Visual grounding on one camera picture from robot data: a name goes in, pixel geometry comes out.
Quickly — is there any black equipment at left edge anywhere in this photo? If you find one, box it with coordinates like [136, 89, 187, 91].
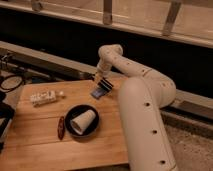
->
[0, 91, 15, 152]

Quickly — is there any white paper cup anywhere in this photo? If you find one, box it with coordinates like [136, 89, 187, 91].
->
[70, 110, 96, 135]

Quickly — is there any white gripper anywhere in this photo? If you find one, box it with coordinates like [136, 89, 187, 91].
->
[94, 73, 114, 92]

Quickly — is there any black round bowl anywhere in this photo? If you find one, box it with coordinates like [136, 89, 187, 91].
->
[65, 105, 99, 137]

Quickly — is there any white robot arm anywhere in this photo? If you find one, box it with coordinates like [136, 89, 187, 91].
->
[95, 44, 179, 171]

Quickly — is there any wooden board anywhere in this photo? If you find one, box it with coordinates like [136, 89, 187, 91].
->
[0, 78, 128, 171]

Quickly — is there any black round ring object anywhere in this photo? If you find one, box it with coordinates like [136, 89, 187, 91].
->
[0, 75, 25, 92]

